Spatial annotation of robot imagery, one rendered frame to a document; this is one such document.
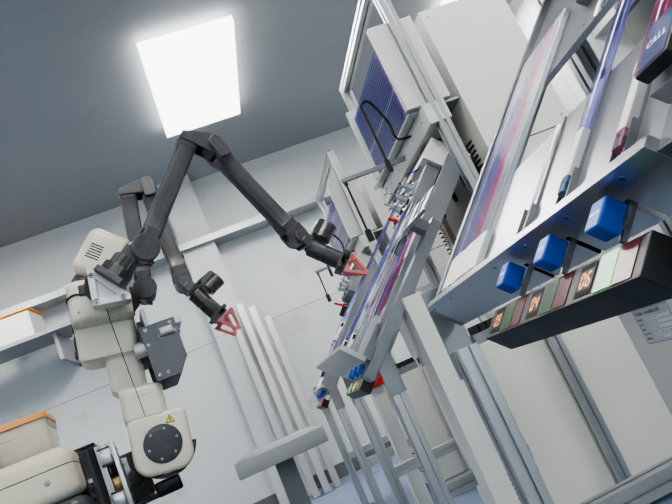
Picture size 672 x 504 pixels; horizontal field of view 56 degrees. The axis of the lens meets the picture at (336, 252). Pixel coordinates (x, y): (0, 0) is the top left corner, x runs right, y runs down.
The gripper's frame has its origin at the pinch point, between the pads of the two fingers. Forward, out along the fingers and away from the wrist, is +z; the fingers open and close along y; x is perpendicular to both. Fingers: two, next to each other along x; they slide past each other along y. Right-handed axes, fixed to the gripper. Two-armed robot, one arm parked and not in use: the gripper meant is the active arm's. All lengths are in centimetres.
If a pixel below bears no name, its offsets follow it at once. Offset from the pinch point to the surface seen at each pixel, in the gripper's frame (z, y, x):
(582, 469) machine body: 80, -8, 29
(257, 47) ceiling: -128, 197, -174
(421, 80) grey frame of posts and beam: -9, -14, -63
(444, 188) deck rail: 11.9, -9.5, -33.2
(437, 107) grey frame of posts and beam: -1, -14, -56
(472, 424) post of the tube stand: 39, -33, 34
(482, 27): 2, -10, -94
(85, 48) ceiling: -199, 143, -95
